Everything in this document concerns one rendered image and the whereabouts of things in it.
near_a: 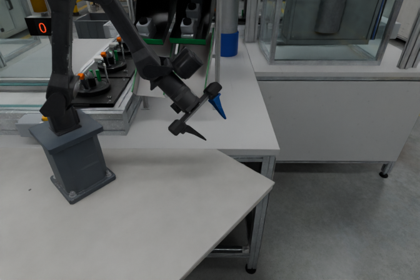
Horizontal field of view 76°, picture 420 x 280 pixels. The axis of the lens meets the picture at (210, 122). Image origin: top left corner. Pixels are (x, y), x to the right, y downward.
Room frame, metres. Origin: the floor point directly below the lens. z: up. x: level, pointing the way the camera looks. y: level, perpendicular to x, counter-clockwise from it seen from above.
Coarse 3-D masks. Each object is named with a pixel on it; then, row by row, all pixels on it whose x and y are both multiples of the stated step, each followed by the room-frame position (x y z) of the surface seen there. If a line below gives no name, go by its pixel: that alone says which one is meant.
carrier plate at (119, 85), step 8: (112, 80) 1.13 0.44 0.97; (120, 80) 1.13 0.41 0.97; (128, 80) 1.14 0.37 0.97; (112, 88) 1.05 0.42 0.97; (120, 88) 1.05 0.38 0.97; (80, 96) 0.97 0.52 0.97; (96, 96) 0.97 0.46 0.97; (104, 96) 0.97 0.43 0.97; (112, 96) 0.97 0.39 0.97; (72, 104) 0.92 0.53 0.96; (96, 104) 0.92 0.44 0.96; (104, 104) 0.92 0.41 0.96; (112, 104) 0.91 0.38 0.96
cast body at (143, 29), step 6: (144, 18) 0.96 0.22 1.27; (150, 18) 0.98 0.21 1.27; (138, 24) 0.95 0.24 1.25; (144, 24) 0.95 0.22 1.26; (150, 24) 0.96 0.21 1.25; (138, 30) 0.96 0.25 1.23; (144, 30) 0.95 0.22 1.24; (150, 30) 0.96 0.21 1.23; (156, 30) 1.00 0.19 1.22; (144, 36) 0.95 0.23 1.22; (150, 36) 0.96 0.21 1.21
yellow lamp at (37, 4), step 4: (32, 0) 1.13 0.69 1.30; (36, 0) 1.13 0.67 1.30; (40, 0) 1.14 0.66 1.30; (32, 4) 1.13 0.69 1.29; (36, 4) 1.13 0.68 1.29; (40, 4) 1.14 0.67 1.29; (44, 4) 1.15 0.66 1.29; (32, 8) 1.14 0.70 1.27; (36, 8) 1.13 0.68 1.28; (40, 8) 1.13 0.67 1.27; (44, 8) 1.15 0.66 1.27
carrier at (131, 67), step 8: (96, 56) 1.39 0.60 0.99; (112, 56) 1.29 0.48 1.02; (96, 64) 1.33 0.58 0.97; (112, 64) 1.27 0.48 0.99; (120, 64) 1.27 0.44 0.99; (128, 64) 1.33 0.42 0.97; (104, 72) 1.22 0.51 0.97; (112, 72) 1.22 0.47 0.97; (120, 72) 1.22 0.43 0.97; (128, 72) 1.22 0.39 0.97
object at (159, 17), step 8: (136, 0) 1.07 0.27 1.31; (144, 0) 1.14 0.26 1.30; (152, 0) 1.19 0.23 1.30; (160, 0) 1.18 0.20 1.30; (168, 0) 1.18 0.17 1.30; (176, 0) 1.13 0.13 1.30; (136, 8) 1.06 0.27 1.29; (144, 8) 1.14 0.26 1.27; (152, 8) 1.14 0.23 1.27; (160, 8) 1.13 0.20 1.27; (168, 8) 1.13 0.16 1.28; (136, 16) 1.05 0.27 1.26; (144, 16) 1.10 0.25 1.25; (152, 16) 1.09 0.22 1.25; (160, 16) 1.09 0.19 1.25; (168, 16) 1.03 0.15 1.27; (160, 24) 1.04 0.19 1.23; (168, 24) 1.01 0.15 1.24; (160, 32) 1.00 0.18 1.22; (144, 40) 0.95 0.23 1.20; (152, 40) 0.94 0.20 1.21; (160, 40) 0.93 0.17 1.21
